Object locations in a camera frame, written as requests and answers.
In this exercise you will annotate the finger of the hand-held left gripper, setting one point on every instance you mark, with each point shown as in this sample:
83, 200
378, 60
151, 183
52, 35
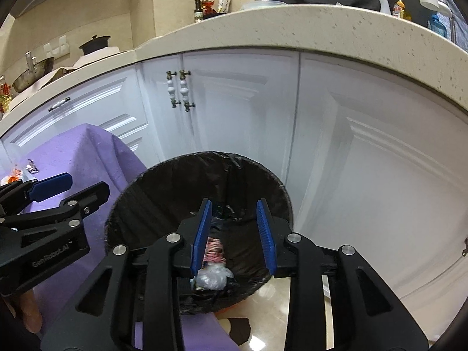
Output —
51, 187
87, 199

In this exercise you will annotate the person's left forearm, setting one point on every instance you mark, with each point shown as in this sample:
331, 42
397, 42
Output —
29, 314

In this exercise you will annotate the steel wok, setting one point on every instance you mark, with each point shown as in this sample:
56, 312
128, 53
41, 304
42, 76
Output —
33, 75

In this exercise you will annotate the white rice cooker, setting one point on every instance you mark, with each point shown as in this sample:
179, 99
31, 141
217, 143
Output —
261, 4

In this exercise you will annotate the white spray bottle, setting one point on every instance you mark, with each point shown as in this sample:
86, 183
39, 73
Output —
384, 2

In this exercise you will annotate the black trash bin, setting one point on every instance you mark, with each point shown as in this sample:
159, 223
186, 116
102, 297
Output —
164, 190

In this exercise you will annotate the cluster of condiment bottles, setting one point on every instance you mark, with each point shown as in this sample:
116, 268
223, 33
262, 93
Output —
4, 95

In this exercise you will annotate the white wall socket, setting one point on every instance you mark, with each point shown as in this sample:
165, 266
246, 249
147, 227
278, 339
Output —
49, 49
62, 45

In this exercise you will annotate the white cabinet drawer front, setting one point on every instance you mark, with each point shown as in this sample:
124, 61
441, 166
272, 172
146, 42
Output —
128, 131
91, 95

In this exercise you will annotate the silver foil wrapper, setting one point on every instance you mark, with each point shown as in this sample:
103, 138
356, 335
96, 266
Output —
31, 166

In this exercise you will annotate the yellow pump bottle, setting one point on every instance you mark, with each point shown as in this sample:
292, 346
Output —
400, 7

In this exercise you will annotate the crumpled clear plastic wad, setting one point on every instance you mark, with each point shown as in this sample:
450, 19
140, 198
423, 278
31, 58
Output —
214, 277

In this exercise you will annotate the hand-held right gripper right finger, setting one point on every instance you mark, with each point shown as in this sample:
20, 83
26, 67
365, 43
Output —
265, 237

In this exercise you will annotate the red snack packet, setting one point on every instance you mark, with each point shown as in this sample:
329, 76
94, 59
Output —
209, 7

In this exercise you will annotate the red white striped wrapper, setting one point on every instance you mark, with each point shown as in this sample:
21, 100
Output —
215, 250

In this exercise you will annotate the purple tablecloth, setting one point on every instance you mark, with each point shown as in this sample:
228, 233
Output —
91, 153

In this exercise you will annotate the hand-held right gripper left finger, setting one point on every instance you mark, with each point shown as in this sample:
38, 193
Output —
203, 237

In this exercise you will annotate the orange wrapper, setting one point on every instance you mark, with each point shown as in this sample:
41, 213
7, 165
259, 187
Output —
14, 176

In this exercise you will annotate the metal cooking utensil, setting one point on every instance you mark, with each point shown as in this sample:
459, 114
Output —
29, 62

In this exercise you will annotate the black lidded pot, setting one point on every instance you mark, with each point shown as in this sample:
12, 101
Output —
94, 44

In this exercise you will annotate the beige stone kitchen counter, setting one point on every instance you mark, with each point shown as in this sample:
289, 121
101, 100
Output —
292, 25

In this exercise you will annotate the white cabinet door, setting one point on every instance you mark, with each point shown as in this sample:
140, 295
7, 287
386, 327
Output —
365, 172
157, 117
237, 117

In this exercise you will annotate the blue bottle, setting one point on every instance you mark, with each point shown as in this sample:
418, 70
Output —
437, 25

